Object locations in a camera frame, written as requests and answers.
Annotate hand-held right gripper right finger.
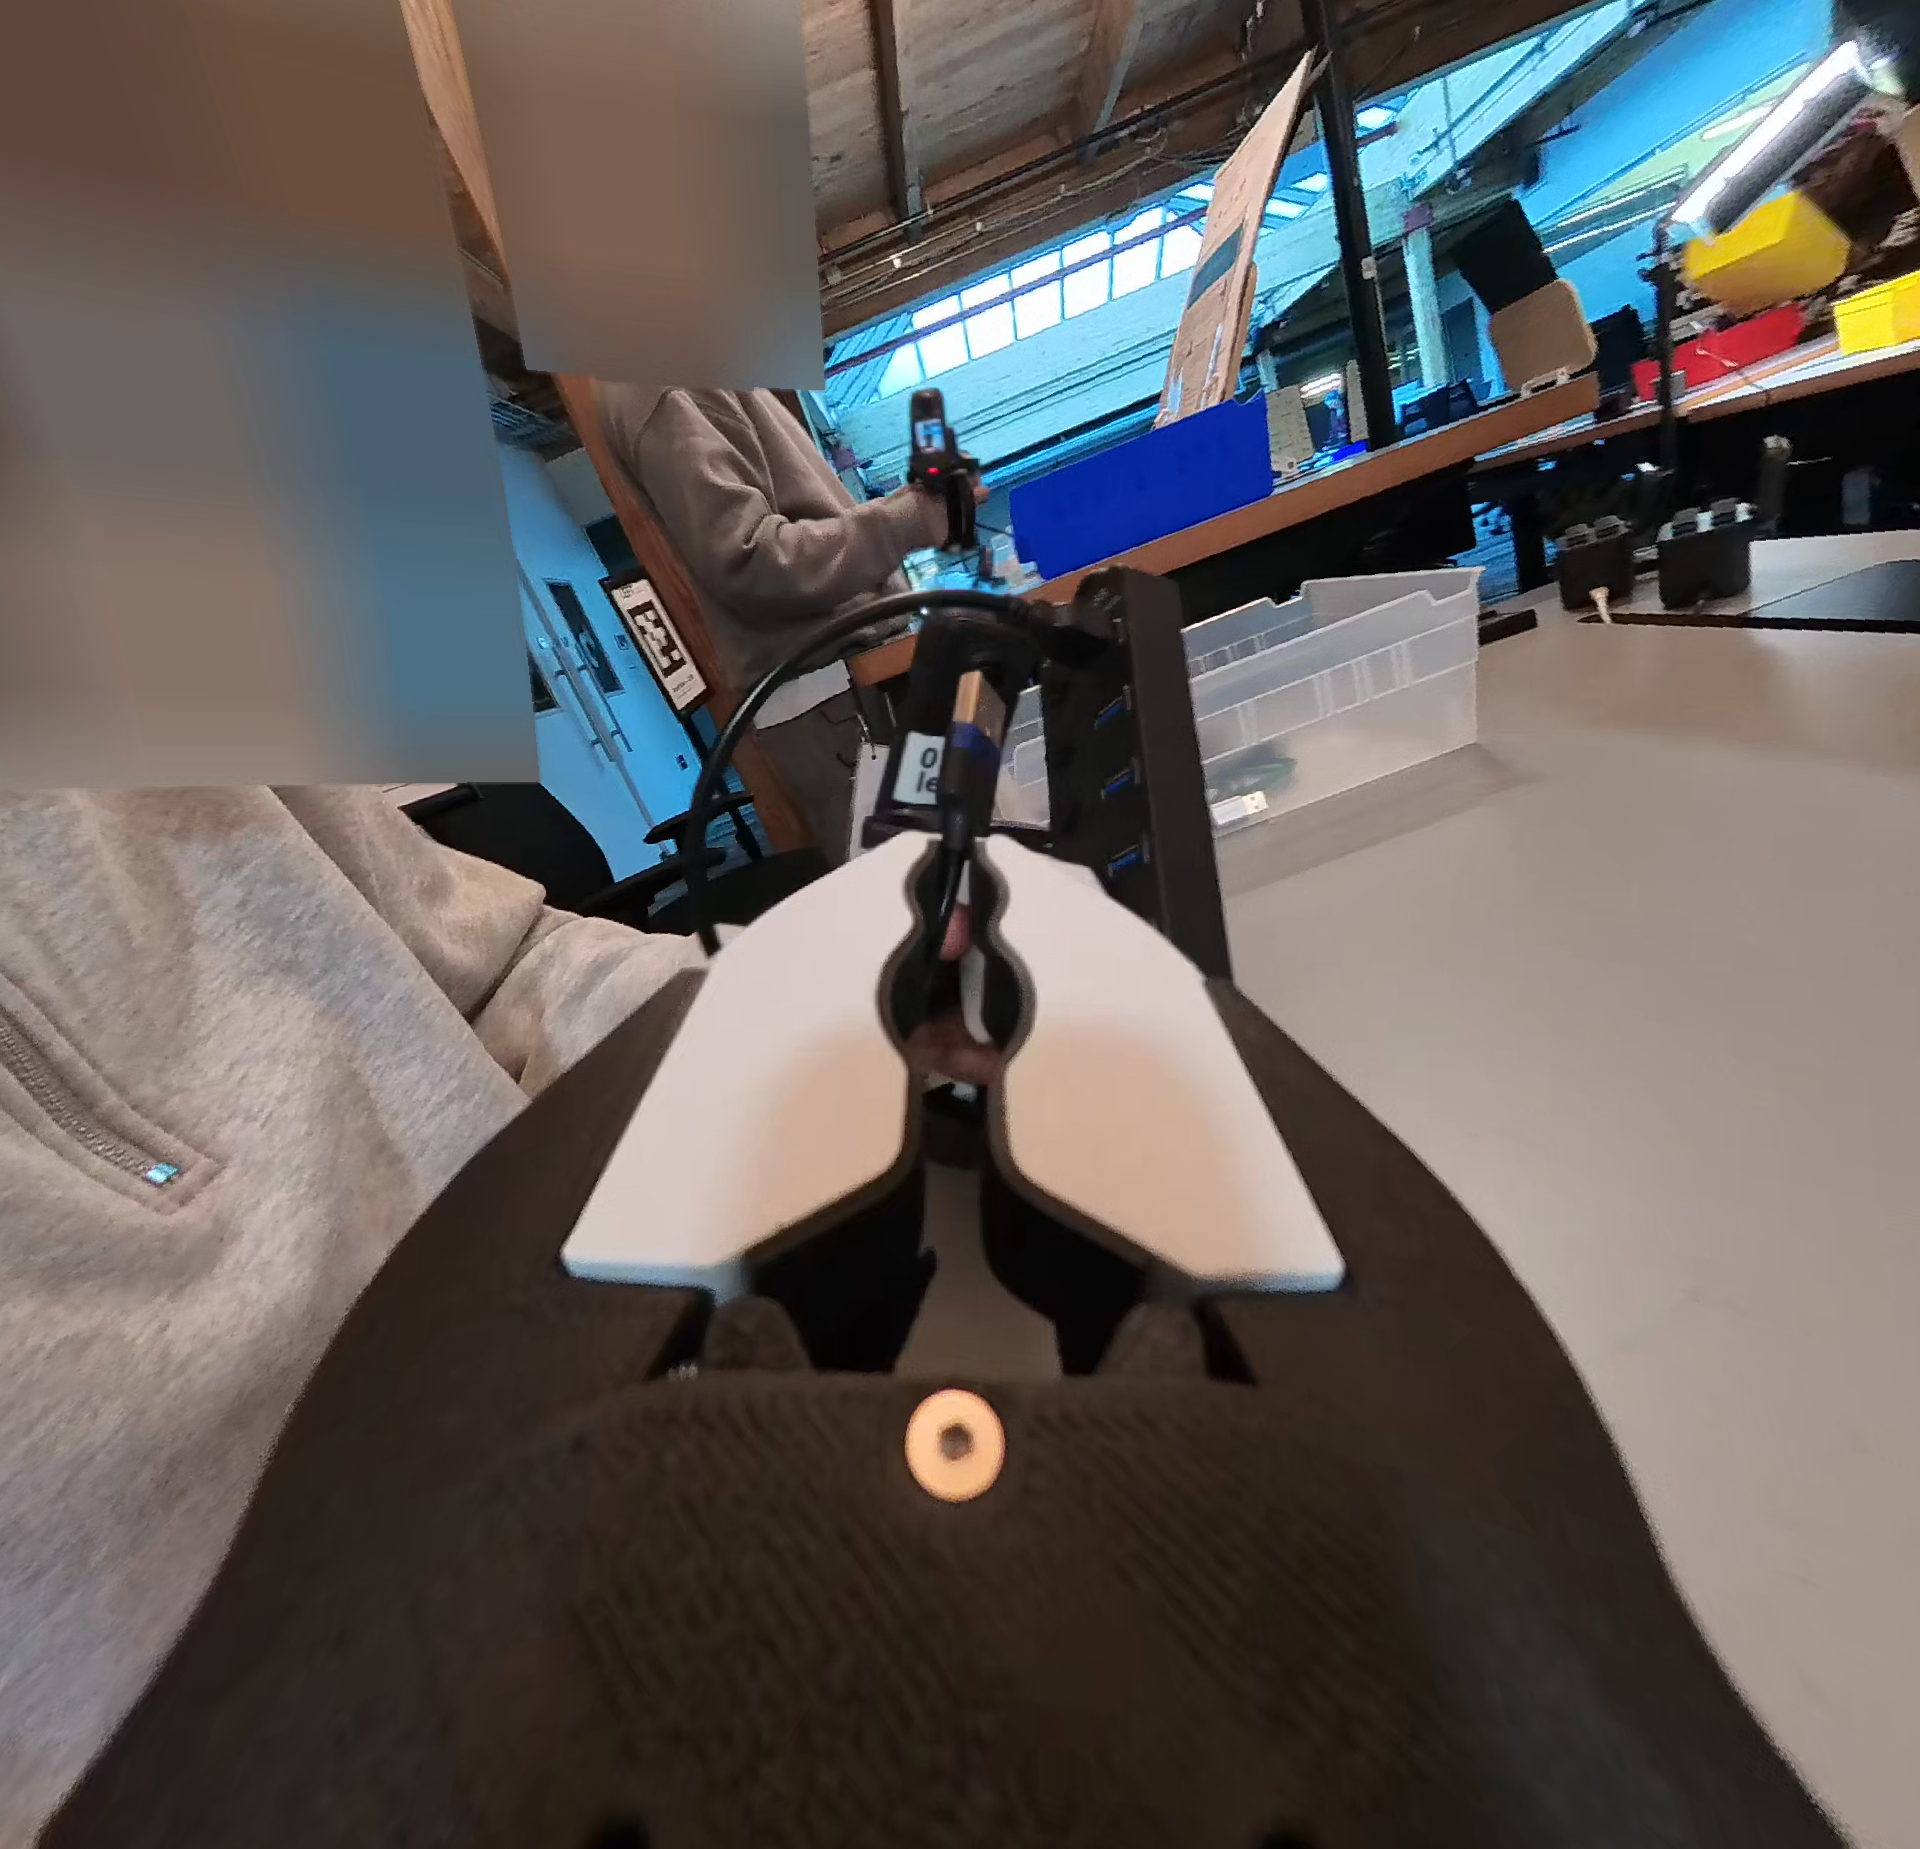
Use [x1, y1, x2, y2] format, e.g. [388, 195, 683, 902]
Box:
[976, 841, 1347, 1297]

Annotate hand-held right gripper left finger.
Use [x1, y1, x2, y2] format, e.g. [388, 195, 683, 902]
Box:
[560, 837, 925, 1305]

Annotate thin black USB cable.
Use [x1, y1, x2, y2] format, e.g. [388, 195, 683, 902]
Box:
[926, 665, 1015, 981]

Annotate black USB hub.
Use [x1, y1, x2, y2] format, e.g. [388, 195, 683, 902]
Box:
[1035, 565, 1234, 985]

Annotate person's left forearm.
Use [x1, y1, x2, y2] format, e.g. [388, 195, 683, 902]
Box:
[472, 890, 713, 1100]

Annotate black white tag poster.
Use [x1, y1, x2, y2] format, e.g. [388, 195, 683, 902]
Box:
[598, 570, 709, 714]

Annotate blue plastic bin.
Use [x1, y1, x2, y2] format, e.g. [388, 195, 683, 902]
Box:
[1008, 395, 1276, 584]

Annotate clear plastic bin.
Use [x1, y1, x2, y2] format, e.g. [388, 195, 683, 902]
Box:
[998, 565, 1490, 849]

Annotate wooden table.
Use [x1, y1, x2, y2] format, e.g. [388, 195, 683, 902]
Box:
[847, 373, 1603, 681]

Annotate person's grey sweatshirt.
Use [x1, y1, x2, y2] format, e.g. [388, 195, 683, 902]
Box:
[0, 783, 709, 1849]

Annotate cardboard sheet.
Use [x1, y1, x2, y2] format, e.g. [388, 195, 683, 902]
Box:
[1152, 49, 1325, 433]

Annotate tan board stand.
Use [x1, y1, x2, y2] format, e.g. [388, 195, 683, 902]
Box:
[1483, 281, 1598, 398]

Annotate red plastic bin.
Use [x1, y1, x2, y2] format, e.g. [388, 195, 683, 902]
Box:
[1632, 304, 1810, 398]

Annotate white strip lamp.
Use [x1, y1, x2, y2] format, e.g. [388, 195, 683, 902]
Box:
[1665, 41, 1885, 237]

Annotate bundled black hub cable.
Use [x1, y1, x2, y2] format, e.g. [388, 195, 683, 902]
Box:
[689, 586, 1119, 941]

